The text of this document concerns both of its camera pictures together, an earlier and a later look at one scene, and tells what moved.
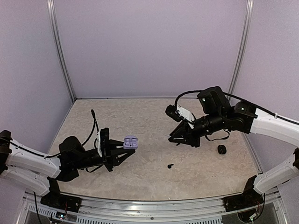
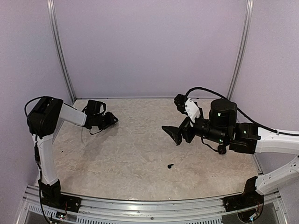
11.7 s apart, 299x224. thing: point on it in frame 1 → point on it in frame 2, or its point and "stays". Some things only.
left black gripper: x=113 y=157 → x=110 y=120
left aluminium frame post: x=51 y=3 stays
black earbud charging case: x=222 y=149 stays
